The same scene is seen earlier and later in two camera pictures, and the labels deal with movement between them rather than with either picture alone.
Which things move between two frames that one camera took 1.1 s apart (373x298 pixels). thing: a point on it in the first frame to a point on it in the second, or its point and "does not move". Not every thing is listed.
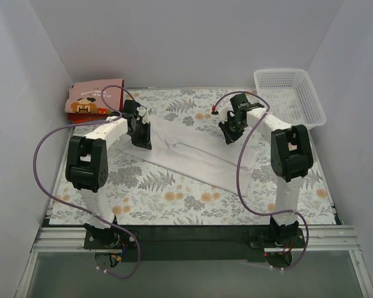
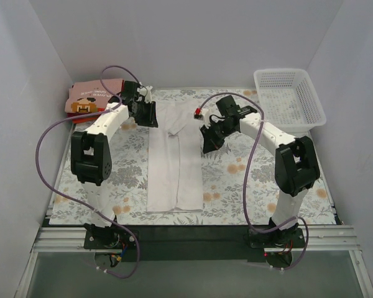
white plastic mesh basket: [291, 97] does not move
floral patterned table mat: [105, 181] does not move
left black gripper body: [142, 134] to [146, 111]
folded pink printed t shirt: [86, 97] does not move
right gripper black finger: [229, 133] to [212, 140]
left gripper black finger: [142, 136] to [147, 114]
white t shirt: [207, 153] to [174, 181]
